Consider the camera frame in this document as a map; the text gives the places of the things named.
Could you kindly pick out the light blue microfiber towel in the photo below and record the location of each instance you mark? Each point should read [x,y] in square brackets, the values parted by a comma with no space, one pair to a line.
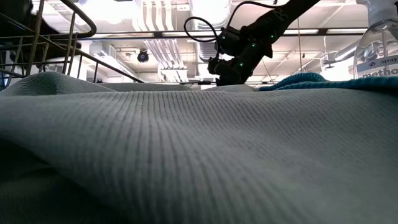
[199,149]

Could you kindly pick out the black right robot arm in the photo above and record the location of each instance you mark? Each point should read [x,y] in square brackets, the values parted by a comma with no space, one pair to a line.
[280,18]

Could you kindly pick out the white ceiling pipe bundle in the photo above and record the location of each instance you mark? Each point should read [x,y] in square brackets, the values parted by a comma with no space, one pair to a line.
[164,56]

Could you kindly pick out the black overhead light bar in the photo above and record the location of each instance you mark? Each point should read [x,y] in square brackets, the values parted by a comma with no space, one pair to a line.
[140,33]

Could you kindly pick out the clear spray bottle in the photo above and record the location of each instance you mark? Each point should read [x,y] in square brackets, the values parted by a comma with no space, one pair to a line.
[379,40]

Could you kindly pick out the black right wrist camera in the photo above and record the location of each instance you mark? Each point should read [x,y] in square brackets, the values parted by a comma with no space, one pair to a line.
[230,40]

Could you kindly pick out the silver ventilation duct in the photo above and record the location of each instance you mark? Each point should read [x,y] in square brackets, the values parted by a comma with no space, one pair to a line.
[205,49]

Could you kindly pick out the black round ceiling camera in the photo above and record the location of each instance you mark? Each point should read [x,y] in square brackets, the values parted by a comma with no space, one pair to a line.
[143,56]

